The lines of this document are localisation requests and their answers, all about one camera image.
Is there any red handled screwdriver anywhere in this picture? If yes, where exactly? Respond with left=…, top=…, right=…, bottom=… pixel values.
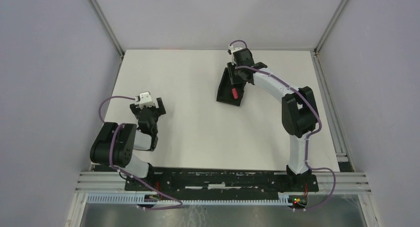
left=232, top=88, right=239, bottom=100

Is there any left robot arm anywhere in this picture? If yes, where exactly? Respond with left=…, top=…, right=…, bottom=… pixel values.
left=90, top=92, right=166, bottom=178

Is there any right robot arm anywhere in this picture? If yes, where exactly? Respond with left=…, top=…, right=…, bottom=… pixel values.
left=216, top=45, right=322, bottom=182

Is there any black plastic bin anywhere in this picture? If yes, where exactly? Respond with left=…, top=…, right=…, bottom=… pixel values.
left=216, top=68, right=246, bottom=107

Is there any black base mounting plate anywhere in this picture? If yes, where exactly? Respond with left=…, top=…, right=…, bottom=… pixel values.
left=144, top=167, right=319, bottom=202

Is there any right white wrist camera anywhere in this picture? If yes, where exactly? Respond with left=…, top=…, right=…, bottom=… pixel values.
left=228, top=45, right=244, bottom=55

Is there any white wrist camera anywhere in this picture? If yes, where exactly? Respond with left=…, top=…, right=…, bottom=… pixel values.
left=228, top=45, right=244, bottom=55
left=135, top=91, right=155, bottom=109

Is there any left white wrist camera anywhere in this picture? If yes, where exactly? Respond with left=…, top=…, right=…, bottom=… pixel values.
left=135, top=91, right=155, bottom=109

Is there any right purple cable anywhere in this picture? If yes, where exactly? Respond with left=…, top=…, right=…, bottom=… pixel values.
left=229, top=39, right=337, bottom=212

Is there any purple cable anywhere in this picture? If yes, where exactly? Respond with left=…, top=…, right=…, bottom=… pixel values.
left=229, top=39, right=337, bottom=212
left=99, top=96, right=184, bottom=211

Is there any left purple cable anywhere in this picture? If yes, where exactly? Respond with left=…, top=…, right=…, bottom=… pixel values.
left=99, top=96, right=184, bottom=211

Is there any white slotted cable duct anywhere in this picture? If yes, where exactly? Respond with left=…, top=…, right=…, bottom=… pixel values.
left=87, top=193, right=292, bottom=207

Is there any left aluminium corner post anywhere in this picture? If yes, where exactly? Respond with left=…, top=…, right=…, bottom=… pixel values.
left=88, top=0, right=125, bottom=58

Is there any aluminium corner post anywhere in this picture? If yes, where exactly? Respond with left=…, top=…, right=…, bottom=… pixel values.
left=88, top=0, right=125, bottom=58
left=314, top=0, right=350, bottom=54

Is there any aluminium front rail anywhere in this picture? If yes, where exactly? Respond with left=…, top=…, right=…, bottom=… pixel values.
left=76, top=172, right=372, bottom=195

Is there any right aluminium corner post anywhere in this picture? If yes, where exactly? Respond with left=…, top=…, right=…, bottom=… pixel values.
left=314, top=0, right=350, bottom=54

